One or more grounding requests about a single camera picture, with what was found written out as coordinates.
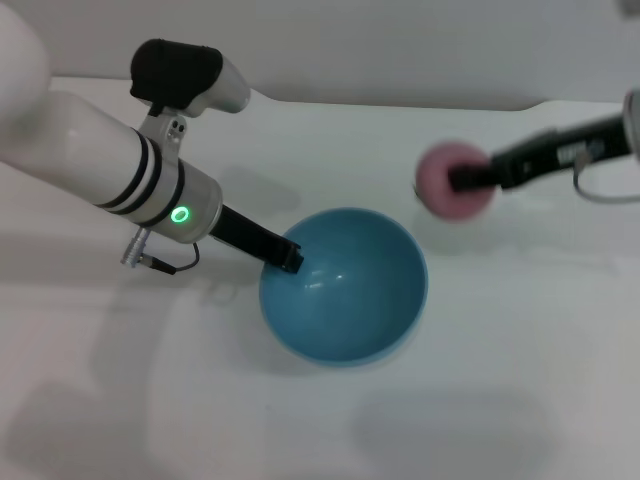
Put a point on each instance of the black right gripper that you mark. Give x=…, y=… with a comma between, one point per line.
x=560, y=152

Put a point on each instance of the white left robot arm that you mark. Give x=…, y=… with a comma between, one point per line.
x=75, y=145

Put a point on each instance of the pink toy peach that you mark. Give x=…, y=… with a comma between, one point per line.
x=435, y=170

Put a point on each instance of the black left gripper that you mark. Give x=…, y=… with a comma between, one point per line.
x=250, y=235

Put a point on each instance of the blue bowl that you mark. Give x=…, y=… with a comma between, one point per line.
x=350, y=310

